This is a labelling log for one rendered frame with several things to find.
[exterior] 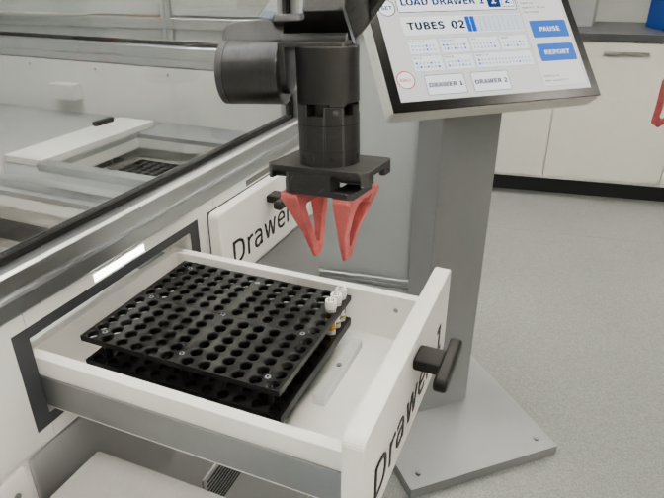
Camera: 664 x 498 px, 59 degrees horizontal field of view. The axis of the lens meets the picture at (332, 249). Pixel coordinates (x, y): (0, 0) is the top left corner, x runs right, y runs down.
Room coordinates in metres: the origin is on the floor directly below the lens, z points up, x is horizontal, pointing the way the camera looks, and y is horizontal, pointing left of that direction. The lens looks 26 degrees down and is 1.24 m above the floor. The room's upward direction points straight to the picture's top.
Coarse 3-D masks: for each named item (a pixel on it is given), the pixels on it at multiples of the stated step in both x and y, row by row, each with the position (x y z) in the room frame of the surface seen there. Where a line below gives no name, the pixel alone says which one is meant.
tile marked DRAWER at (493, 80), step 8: (472, 72) 1.29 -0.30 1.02; (480, 72) 1.29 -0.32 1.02; (488, 72) 1.30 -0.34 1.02; (496, 72) 1.30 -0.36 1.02; (504, 72) 1.31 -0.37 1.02; (472, 80) 1.27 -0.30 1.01; (480, 80) 1.28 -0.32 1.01; (488, 80) 1.29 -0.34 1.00; (496, 80) 1.29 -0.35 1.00; (504, 80) 1.30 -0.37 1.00; (480, 88) 1.27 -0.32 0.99; (488, 88) 1.27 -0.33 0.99; (496, 88) 1.28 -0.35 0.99; (504, 88) 1.28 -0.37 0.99; (512, 88) 1.29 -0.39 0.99
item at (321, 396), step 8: (352, 344) 0.54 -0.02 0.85; (360, 344) 0.55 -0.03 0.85; (344, 352) 0.53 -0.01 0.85; (352, 352) 0.53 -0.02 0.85; (336, 360) 0.51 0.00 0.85; (344, 360) 0.51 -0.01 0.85; (352, 360) 0.52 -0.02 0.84; (336, 368) 0.50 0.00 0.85; (344, 368) 0.50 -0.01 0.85; (328, 376) 0.49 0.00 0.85; (336, 376) 0.49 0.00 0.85; (320, 384) 0.47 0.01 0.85; (328, 384) 0.47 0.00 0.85; (336, 384) 0.48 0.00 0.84; (320, 392) 0.46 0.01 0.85; (328, 392) 0.46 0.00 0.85; (320, 400) 0.45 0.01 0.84; (328, 400) 0.46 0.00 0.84
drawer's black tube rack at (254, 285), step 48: (192, 288) 0.59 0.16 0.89; (240, 288) 0.58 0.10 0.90; (288, 288) 0.58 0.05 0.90; (96, 336) 0.48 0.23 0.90; (144, 336) 0.49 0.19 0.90; (192, 336) 0.48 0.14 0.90; (240, 336) 0.48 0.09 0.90; (288, 336) 0.49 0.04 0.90; (336, 336) 0.53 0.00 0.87; (192, 384) 0.45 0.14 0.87; (240, 384) 0.41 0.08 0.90
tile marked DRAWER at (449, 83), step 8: (432, 80) 1.25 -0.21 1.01; (440, 80) 1.25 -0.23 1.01; (448, 80) 1.26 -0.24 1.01; (456, 80) 1.26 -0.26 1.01; (464, 80) 1.27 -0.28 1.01; (432, 88) 1.23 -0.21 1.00; (440, 88) 1.24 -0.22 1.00; (448, 88) 1.24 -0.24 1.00; (456, 88) 1.25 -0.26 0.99; (464, 88) 1.26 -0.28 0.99
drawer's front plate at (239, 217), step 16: (256, 192) 0.82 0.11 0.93; (224, 208) 0.75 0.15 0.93; (240, 208) 0.78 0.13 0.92; (256, 208) 0.82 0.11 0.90; (272, 208) 0.86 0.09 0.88; (208, 224) 0.73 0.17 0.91; (224, 224) 0.74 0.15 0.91; (240, 224) 0.77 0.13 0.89; (256, 224) 0.81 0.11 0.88; (272, 224) 0.86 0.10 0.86; (288, 224) 0.91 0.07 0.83; (224, 240) 0.73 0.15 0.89; (272, 240) 0.86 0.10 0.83; (224, 256) 0.73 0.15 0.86; (240, 256) 0.77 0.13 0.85; (256, 256) 0.81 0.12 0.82
